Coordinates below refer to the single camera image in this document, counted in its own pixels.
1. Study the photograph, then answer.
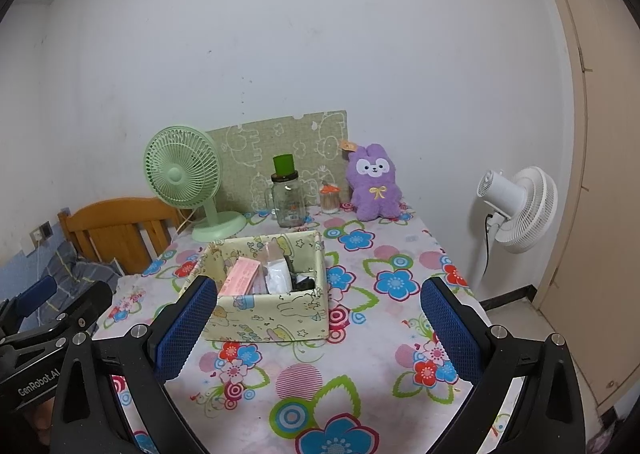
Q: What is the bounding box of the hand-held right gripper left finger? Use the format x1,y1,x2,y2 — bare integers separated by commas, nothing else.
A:
50,275,219,454

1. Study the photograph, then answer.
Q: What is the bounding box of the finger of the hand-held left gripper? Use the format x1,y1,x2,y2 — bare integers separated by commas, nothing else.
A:
7,281,114,336
0,277,57,331

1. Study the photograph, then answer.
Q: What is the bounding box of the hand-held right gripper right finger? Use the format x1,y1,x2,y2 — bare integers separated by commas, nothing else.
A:
420,277,587,454

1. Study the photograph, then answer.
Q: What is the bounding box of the pink packet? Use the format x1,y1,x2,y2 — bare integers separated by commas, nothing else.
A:
218,257,263,295

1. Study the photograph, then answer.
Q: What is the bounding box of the cartoon print storage box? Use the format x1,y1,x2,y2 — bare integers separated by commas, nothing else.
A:
199,230,331,344

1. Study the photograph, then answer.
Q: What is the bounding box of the white pouch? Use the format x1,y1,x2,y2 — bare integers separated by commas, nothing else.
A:
265,259,293,294

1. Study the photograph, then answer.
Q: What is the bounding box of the clear plastic packet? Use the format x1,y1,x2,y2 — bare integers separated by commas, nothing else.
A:
267,237,288,265

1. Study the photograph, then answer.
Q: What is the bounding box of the person's left hand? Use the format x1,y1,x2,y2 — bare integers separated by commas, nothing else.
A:
22,396,56,435

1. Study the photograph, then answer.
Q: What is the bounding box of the grey plaid pillow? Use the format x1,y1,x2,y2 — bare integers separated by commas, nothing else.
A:
42,239,121,330

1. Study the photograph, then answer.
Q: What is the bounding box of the wooden headboard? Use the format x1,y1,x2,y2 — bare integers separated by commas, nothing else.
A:
57,197,188,277

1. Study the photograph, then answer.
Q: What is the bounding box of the white standing fan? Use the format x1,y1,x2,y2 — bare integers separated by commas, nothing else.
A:
470,165,558,295

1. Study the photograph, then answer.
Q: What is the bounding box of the green desk fan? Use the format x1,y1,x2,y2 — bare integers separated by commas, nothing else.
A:
144,125,247,242

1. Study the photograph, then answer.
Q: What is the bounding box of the purple plush bunny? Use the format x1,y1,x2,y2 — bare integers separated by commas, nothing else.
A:
340,138,403,221

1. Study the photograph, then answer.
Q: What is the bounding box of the glass jar with green lid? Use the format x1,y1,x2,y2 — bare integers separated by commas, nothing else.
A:
263,153,307,228

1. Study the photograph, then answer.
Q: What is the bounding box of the toothpick jar with orange lid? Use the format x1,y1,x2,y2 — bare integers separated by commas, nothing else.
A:
320,183,342,213

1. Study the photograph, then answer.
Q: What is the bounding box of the green patterned board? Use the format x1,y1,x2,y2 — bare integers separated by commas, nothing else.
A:
206,110,349,215

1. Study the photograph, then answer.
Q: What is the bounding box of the beige door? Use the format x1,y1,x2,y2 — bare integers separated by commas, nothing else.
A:
530,0,640,415

